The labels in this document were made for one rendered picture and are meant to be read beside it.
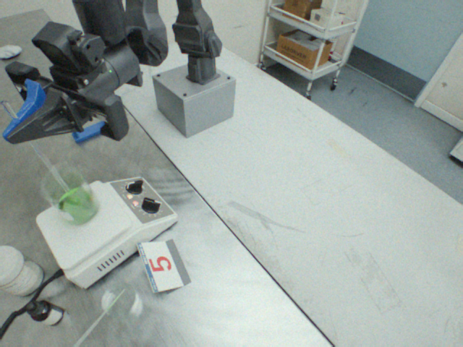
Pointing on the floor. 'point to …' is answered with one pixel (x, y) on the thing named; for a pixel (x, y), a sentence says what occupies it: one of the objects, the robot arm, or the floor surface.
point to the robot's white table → (321, 210)
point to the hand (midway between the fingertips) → (32, 121)
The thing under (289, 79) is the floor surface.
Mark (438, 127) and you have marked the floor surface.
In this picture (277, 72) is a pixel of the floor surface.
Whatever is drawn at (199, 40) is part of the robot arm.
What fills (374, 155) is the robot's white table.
